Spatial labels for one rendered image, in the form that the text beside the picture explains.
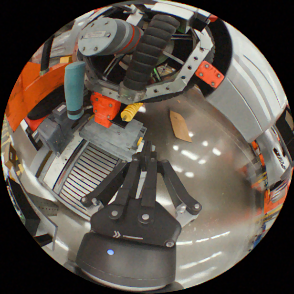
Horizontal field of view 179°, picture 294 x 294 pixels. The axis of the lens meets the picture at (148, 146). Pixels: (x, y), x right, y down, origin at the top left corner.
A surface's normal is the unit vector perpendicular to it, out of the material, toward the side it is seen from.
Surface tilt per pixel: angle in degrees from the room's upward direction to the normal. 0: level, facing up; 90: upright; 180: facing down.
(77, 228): 0
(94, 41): 90
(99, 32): 90
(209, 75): 90
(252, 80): 90
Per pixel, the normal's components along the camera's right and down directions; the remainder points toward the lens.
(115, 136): 0.37, -0.53
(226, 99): -0.27, 0.73
